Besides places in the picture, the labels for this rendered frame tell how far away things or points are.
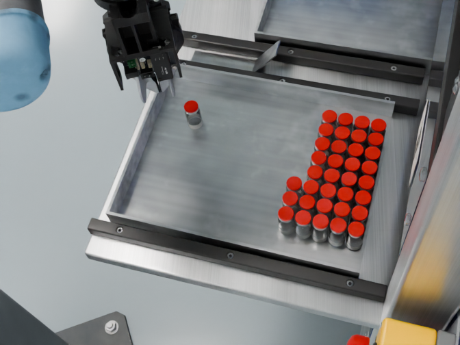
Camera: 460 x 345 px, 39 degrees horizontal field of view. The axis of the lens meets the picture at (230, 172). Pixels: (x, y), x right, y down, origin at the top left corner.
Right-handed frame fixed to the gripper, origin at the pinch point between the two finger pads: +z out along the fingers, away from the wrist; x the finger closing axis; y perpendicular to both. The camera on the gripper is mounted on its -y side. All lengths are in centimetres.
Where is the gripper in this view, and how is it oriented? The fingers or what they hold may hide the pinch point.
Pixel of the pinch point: (157, 80)
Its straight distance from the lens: 85.3
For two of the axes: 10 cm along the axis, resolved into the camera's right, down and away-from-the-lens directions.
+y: 1.9, 8.5, -4.9
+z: 0.9, 4.8, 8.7
